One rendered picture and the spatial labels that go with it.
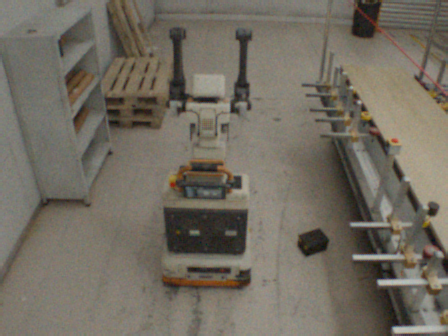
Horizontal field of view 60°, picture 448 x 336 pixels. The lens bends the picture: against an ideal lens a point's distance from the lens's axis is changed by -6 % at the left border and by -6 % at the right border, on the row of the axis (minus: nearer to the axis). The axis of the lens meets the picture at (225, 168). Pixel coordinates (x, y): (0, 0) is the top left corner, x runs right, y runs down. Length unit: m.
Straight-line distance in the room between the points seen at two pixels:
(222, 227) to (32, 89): 1.78
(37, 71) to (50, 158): 0.78
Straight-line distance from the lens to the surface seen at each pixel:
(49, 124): 3.49
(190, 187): 2.41
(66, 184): 3.78
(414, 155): 3.05
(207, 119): 2.63
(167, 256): 2.90
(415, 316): 2.26
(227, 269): 2.86
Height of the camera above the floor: 2.38
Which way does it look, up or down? 35 degrees down
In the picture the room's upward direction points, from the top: 1 degrees clockwise
